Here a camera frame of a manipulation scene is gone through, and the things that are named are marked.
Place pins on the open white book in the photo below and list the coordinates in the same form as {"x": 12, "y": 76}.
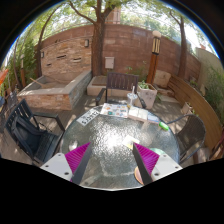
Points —
{"x": 142, "y": 115}

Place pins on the round glass patio table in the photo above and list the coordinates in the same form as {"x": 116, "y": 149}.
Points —
{"x": 111, "y": 165}

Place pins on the white wall box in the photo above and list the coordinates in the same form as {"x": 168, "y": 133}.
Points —
{"x": 109, "y": 62}

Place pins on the curved wooden bench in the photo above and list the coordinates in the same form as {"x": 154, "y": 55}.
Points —
{"x": 185, "y": 93}

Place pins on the wooden lamp post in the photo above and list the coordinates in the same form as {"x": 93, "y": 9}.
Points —
{"x": 154, "y": 56}

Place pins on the white paper card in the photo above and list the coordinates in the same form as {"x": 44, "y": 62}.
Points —
{"x": 129, "y": 141}

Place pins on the dark slatted chair behind table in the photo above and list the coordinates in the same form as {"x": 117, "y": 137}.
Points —
{"x": 120, "y": 81}

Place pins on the square stone planter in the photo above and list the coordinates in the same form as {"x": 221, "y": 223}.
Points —
{"x": 147, "y": 94}

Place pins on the central tree trunk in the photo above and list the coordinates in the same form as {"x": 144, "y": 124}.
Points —
{"x": 98, "y": 30}

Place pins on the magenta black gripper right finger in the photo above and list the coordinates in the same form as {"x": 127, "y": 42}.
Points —
{"x": 146, "y": 160}

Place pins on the green bottle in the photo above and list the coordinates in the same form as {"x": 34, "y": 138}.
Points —
{"x": 164, "y": 126}

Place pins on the stone raised planter bed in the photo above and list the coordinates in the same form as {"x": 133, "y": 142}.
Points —
{"x": 59, "y": 97}

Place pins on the black plastic armchair left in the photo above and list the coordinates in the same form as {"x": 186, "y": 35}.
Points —
{"x": 38, "y": 144}

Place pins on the clear plastic cup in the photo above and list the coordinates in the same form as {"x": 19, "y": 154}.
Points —
{"x": 131, "y": 97}

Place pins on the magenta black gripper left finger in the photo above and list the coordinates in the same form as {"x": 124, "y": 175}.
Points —
{"x": 77, "y": 160}

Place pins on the dark mesh chair right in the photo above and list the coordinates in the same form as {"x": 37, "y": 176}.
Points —
{"x": 190, "y": 138}

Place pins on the colourful picture book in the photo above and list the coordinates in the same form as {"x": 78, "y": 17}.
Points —
{"x": 117, "y": 110}

